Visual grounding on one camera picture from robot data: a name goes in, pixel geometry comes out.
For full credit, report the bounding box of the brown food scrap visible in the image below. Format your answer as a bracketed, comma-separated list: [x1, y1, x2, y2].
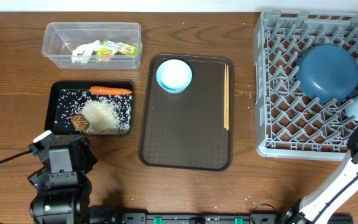
[70, 114, 90, 132]

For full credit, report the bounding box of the light blue bowl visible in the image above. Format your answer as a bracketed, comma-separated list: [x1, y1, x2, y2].
[156, 59, 193, 94]

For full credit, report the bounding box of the brown serving tray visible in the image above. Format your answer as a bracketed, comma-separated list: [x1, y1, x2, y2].
[138, 54, 235, 172]

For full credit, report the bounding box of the yellow green snack wrapper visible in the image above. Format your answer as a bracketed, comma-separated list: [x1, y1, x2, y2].
[96, 40, 137, 62]

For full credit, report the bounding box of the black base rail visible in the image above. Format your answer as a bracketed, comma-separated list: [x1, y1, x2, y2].
[88, 205, 354, 224]

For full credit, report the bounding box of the clear plastic bin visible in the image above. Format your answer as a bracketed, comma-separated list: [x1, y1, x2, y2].
[42, 22, 142, 70]

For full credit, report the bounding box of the black plastic tray bin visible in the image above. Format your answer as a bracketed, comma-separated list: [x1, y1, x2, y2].
[45, 81, 133, 130]

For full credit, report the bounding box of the wooden chopstick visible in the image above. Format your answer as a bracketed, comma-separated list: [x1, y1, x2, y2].
[224, 64, 229, 130]
[225, 64, 229, 130]

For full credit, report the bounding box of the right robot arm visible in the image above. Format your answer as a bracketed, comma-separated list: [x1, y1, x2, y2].
[279, 127, 358, 224]

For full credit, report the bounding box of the orange carrot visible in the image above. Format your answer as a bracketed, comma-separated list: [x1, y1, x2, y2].
[89, 86, 132, 95]

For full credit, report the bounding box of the dark blue plate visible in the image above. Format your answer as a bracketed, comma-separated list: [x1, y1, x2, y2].
[296, 44, 358, 103]

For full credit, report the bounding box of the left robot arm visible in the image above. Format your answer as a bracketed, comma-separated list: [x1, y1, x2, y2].
[27, 130, 121, 224]

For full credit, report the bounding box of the grey dishwasher rack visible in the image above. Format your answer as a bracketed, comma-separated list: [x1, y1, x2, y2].
[254, 10, 358, 161]

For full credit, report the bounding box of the white rice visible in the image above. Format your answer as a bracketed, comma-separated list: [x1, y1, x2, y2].
[49, 89, 132, 135]

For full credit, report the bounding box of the white tissue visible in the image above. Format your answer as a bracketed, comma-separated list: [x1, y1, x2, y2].
[71, 40, 101, 64]

